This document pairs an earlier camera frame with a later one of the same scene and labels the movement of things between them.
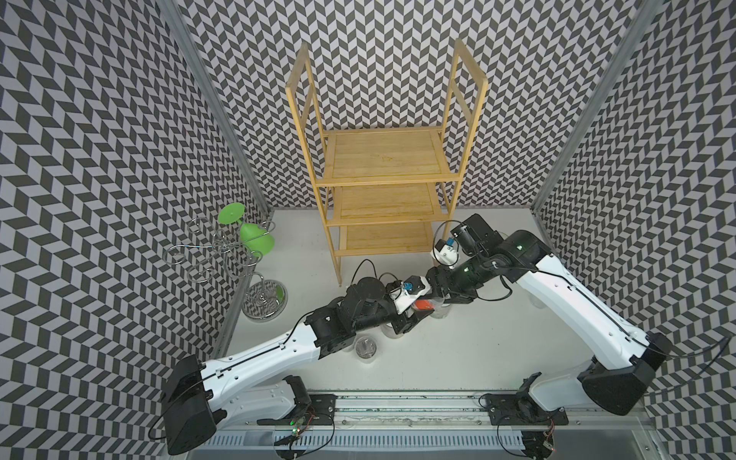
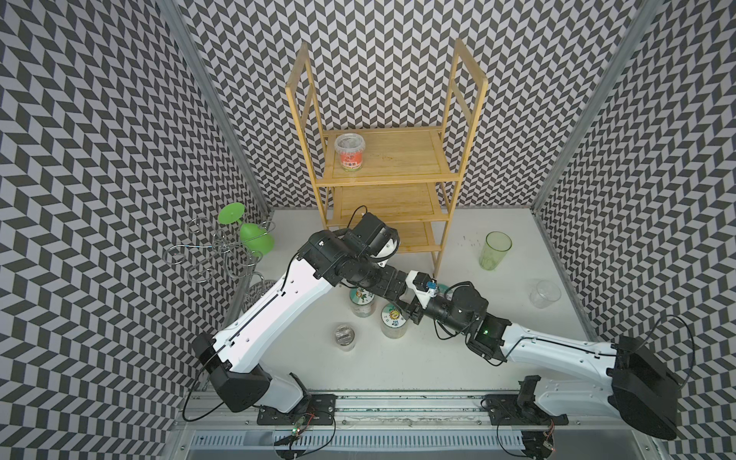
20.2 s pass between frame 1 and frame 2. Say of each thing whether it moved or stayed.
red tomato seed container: moved
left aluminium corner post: stayed
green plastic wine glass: stayed
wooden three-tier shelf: stayed
